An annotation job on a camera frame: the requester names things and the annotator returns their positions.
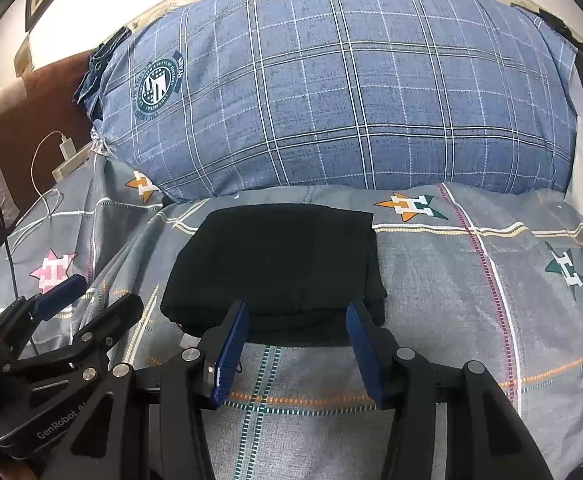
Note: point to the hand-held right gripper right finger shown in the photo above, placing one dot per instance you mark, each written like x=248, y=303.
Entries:
x=366, y=360

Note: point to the blue plaid pillow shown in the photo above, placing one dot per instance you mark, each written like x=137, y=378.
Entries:
x=346, y=100

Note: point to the grey star-printed bed sheet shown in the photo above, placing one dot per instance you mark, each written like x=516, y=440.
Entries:
x=471, y=285

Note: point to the black pants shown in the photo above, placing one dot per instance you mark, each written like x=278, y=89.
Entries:
x=281, y=260

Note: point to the beige power strip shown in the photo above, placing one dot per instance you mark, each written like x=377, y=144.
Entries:
x=71, y=167

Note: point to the brown headboard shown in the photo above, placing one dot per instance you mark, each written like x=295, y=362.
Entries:
x=31, y=105

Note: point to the white charger plug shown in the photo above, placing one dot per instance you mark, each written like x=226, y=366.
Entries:
x=66, y=147

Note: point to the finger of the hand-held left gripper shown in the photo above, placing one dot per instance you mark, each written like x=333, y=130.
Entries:
x=116, y=317
x=61, y=294

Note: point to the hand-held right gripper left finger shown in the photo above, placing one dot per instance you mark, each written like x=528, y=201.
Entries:
x=229, y=355

